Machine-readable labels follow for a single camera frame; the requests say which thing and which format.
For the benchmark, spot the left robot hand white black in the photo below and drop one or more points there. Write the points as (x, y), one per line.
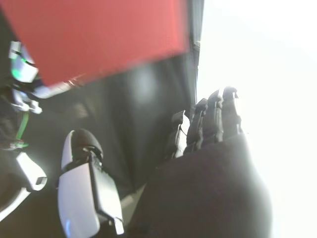
(203, 193)

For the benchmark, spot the red foam cube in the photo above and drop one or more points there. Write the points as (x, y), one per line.
(99, 37)

